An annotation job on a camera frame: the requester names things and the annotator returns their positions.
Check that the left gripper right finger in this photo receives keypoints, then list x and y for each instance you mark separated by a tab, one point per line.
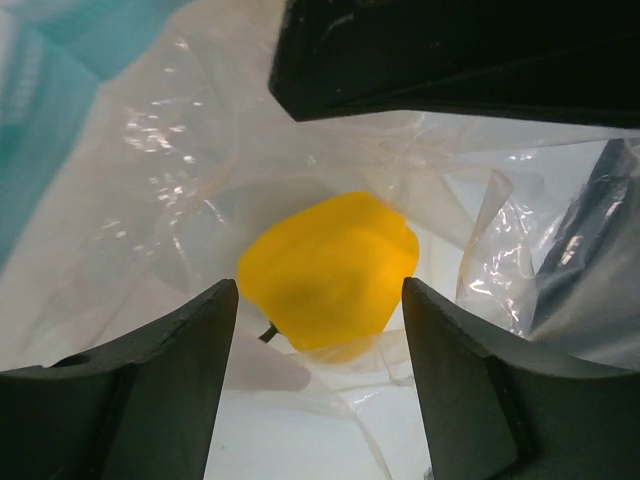
496	406

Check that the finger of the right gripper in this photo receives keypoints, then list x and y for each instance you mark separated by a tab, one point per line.
571	62
588	221

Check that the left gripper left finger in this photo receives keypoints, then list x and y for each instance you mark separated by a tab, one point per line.
142	406

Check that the fake yellow lemon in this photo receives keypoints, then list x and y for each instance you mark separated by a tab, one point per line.
331	274

